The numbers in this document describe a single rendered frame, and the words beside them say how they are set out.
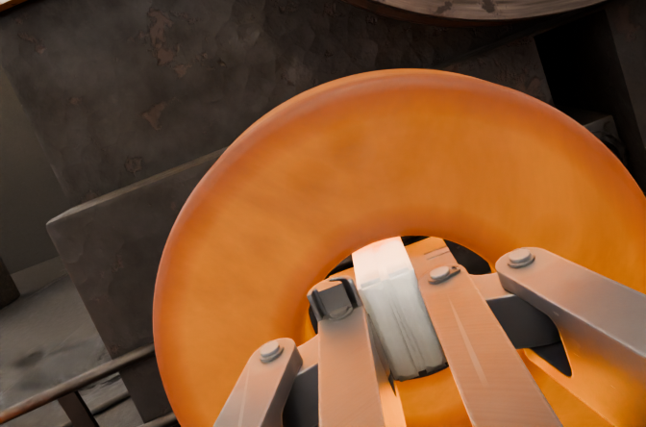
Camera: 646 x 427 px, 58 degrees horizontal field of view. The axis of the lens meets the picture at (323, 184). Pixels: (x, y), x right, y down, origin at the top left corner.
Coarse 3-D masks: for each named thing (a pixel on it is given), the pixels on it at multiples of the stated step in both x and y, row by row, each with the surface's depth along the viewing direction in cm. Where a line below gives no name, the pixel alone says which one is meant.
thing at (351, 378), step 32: (320, 288) 14; (352, 288) 14; (320, 320) 14; (352, 320) 14; (320, 352) 13; (352, 352) 12; (320, 384) 12; (352, 384) 11; (384, 384) 12; (320, 416) 11; (352, 416) 10; (384, 416) 10
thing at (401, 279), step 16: (384, 240) 17; (400, 240) 17; (384, 256) 16; (400, 256) 15; (384, 272) 15; (400, 272) 15; (400, 288) 15; (416, 288) 15; (400, 304) 15; (416, 304) 15; (416, 320) 15; (416, 336) 15; (432, 336) 15; (416, 352) 15; (432, 352) 15; (432, 368) 15
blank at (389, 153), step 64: (256, 128) 16; (320, 128) 16; (384, 128) 16; (448, 128) 16; (512, 128) 16; (576, 128) 16; (192, 192) 16; (256, 192) 16; (320, 192) 16; (384, 192) 16; (448, 192) 16; (512, 192) 16; (576, 192) 16; (640, 192) 16; (192, 256) 17; (256, 256) 17; (320, 256) 17; (576, 256) 16; (640, 256) 16; (192, 320) 17; (256, 320) 17; (192, 384) 18; (448, 384) 20
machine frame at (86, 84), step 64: (64, 0) 53; (128, 0) 53; (192, 0) 53; (256, 0) 53; (320, 0) 52; (640, 0) 47; (64, 64) 54; (128, 64) 54; (192, 64) 54; (256, 64) 54; (320, 64) 54; (384, 64) 54; (448, 64) 49; (512, 64) 48; (576, 64) 57; (640, 64) 48; (64, 128) 55; (128, 128) 55; (192, 128) 55; (640, 128) 49; (64, 192) 57; (128, 192) 51; (64, 256) 52; (128, 256) 52; (128, 320) 53; (128, 384) 54
